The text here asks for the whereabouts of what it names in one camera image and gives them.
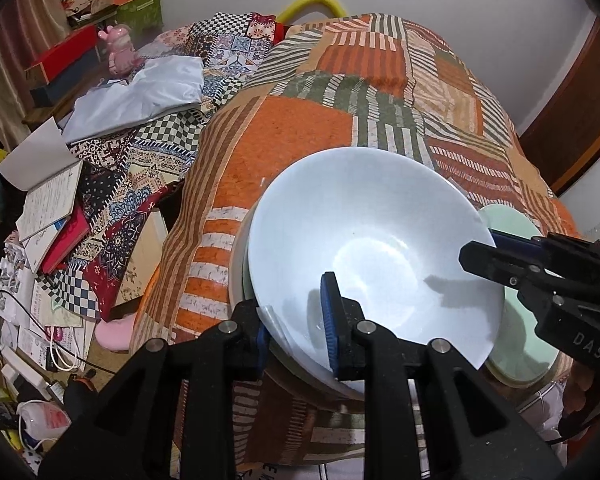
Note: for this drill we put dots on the white power strip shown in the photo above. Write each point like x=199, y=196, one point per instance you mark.
x=25, y=372

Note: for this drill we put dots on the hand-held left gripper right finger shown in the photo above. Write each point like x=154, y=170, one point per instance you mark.
x=328, y=320

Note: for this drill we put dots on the red book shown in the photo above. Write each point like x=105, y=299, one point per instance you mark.
x=65, y=245

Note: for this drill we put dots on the checkered patchwork cloth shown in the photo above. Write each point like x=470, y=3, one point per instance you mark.
x=145, y=160

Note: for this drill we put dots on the wooden door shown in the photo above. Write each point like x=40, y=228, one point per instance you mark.
x=575, y=120

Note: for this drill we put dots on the striped curtain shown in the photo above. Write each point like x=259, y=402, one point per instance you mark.
x=10, y=45

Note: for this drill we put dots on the dark blue box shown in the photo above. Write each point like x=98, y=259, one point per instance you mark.
x=65, y=85

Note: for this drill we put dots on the white plastic bag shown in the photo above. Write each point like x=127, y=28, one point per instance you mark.
x=42, y=420

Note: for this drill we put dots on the pink toy figure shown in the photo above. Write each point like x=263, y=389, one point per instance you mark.
x=120, y=50

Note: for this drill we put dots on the green box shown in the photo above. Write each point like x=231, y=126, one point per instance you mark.
x=142, y=7

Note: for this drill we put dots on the small mint green plate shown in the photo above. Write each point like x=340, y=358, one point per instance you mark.
x=515, y=320

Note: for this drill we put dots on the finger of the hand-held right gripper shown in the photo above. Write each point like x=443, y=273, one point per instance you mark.
x=490, y=260
x=515, y=241

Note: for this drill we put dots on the long red box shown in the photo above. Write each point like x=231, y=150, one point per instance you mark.
x=65, y=52

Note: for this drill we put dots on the grey plastic bag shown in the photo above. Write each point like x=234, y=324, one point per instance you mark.
x=145, y=90

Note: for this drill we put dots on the pink slipper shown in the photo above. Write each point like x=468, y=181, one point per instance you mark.
x=115, y=335

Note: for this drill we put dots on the open white notebook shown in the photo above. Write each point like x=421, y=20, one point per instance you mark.
x=45, y=195

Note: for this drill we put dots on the scattered printed papers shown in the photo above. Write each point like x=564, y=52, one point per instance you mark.
x=25, y=300

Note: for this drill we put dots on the white bowl with dark dots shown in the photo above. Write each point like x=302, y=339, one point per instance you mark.
x=380, y=210

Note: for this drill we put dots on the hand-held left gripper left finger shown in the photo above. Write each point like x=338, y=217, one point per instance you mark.
x=250, y=340

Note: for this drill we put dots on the orange patchwork blanket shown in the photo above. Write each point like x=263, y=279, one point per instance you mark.
x=290, y=135

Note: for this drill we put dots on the beige wooden panel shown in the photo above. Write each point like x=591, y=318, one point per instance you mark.
x=140, y=255

